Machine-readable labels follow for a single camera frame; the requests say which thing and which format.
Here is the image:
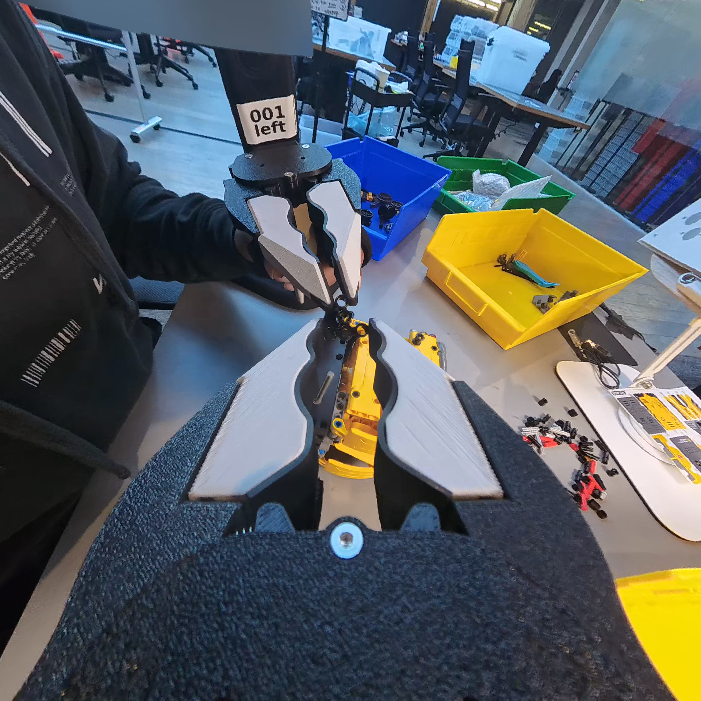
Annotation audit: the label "dark long table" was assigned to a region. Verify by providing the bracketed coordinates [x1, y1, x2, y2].
[471, 83, 592, 165]

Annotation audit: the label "green plastic bin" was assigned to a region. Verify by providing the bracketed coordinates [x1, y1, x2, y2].
[435, 156, 575, 217]

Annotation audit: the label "grey-blue office chair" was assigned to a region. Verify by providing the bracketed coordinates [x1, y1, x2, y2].
[130, 276, 185, 310]

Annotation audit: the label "person's left hand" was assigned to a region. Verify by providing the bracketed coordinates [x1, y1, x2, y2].
[258, 244, 318, 305]

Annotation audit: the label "yellow plastic bin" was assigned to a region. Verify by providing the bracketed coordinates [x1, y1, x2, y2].
[614, 568, 701, 701]
[422, 208, 649, 351]

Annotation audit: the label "printed picture sheet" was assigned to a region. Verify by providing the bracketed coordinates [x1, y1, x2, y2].
[641, 198, 701, 275]

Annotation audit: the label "yellow toy brick vehicle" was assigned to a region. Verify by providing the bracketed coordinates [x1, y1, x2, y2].
[313, 323, 444, 480]

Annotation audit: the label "blue plastic bin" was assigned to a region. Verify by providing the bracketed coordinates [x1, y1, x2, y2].
[327, 135, 452, 261]

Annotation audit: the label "black office chair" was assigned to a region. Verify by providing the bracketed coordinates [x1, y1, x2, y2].
[132, 33, 200, 91]
[422, 42, 483, 154]

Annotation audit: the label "building instruction booklet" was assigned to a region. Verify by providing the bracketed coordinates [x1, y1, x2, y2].
[614, 384, 701, 483]

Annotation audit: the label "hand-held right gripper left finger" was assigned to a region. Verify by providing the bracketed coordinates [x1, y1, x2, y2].
[189, 318, 332, 518]

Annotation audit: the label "teal and black brick tool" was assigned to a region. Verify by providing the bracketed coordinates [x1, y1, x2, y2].
[495, 254, 559, 289]

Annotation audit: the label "red and blue crates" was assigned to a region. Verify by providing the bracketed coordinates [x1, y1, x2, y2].
[608, 115, 701, 225]

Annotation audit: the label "person's left forearm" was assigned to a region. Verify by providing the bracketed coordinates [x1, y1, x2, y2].
[104, 165, 266, 288]

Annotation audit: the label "frosted glass partition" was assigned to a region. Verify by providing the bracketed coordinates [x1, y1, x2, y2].
[559, 0, 701, 143]

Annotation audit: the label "white oval board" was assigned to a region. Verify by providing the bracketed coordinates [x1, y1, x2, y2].
[557, 360, 701, 543]

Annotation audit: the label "grey desk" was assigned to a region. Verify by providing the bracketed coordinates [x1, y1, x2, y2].
[0, 247, 701, 701]

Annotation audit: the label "black cable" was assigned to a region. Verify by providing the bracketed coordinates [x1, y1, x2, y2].
[568, 329, 623, 390]

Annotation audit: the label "white storage box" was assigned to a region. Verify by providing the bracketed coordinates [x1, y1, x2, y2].
[477, 24, 551, 94]

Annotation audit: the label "black flat pad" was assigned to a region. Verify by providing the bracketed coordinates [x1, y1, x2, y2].
[559, 310, 658, 364]

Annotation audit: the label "pile of small brick pieces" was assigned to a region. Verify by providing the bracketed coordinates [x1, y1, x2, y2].
[517, 411, 620, 518]

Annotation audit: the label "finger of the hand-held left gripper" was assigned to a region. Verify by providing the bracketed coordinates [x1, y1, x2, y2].
[307, 180, 364, 305]
[246, 193, 337, 307]

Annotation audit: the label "pile of dark brick parts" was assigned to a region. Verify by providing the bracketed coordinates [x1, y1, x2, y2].
[360, 192, 404, 233]

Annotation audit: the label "grey brick piece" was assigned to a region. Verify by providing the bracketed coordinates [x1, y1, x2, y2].
[534, 288, 578, 314]

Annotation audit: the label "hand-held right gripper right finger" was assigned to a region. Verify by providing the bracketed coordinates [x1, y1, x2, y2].
[367, 318, 507, 518]

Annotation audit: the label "black rolling cart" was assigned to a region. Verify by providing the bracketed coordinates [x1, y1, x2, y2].
[345, 61, 417, 143]

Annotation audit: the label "black holed brick beam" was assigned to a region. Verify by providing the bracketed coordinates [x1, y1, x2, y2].
[323, 307, 370, 340]

